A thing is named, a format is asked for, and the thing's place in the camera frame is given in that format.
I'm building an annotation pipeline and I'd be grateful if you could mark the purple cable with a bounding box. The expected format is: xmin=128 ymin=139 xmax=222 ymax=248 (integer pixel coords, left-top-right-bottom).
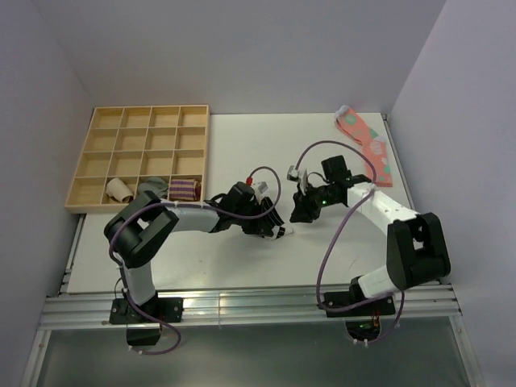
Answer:
xmin=108 ymin=165 xmax=282 ymax=356
xmin=296 ymin=139 xmax=406 ymax=343

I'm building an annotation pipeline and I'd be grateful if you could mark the grey rolled sock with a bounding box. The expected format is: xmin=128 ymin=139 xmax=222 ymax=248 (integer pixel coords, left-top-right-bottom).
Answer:
xmin=137 ymin=177 xmax=169 ymax=200

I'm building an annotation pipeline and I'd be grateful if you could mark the black white-striped sock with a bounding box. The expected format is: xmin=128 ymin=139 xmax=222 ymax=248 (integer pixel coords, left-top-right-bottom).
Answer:
xmin=257 ymin=196 xmax=293 ymax=240

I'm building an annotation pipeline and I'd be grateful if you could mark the purple striped sock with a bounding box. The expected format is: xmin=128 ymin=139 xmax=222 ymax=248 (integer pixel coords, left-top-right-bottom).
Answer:
xmin=169 ymin=178 xmax=202 ymax=202

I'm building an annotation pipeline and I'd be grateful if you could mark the aluminium mounting rail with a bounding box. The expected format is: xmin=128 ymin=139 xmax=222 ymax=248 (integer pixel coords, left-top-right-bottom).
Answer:
xmin=38 ymin=283 xmax=462 ymax=331

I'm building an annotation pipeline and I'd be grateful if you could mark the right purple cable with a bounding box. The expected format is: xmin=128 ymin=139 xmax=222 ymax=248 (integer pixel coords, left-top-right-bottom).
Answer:
xmin=296 ymin=139 xmax=406 ymax=343

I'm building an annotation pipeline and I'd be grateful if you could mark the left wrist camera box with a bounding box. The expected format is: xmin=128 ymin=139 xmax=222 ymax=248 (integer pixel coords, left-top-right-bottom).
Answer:
xmin=246 ymin=177 xmax=268 ymax=195

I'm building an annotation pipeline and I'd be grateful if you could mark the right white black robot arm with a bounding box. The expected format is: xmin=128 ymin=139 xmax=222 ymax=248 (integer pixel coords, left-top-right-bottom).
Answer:
xmin=287 ymin=156 xmax=451 ymax=314

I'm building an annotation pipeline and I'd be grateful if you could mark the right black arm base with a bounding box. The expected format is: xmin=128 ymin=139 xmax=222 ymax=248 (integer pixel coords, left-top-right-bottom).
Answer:
xmin=318 ymin=291 xmax=396 ymax=318

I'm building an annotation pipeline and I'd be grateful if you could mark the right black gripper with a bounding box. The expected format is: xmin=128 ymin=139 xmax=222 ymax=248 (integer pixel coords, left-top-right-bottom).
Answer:
xmin=289 ymin=181 xmax=339 ymax=224

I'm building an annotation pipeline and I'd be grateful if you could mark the wooden compartment tray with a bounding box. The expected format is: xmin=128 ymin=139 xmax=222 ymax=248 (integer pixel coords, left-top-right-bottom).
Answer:
xmin=65 ymin=105 xmax=210 ymax=214

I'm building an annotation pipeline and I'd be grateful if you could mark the pink patterned sock pair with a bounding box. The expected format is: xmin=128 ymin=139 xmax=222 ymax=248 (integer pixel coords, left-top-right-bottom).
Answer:
xmin=334 ymin=105 xmax=393 ymax=187

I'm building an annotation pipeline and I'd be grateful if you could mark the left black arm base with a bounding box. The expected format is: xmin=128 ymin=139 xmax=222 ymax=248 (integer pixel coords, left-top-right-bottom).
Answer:
xmin=109 ymin=296 xmax=183 ymax=349

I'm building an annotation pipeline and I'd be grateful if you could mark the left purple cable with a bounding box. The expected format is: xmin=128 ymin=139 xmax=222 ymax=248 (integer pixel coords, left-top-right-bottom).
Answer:
xmin=108 ymin=165 xmax=282 ymax=356

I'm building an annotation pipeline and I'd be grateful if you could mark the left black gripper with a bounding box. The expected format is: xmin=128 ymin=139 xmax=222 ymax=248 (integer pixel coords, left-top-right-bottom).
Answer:
xmin=233 ymin=202 xmax=273 ymax=237

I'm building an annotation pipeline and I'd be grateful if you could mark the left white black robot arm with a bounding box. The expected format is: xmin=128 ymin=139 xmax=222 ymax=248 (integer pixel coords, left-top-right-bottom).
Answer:
xmin=104 ymin=181 xmax=289 ymax=322

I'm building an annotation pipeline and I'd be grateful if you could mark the beige rolled sock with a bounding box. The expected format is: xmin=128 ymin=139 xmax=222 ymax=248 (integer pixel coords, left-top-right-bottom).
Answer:
xmin=106 ymin=177 xmax=134 ymax=203

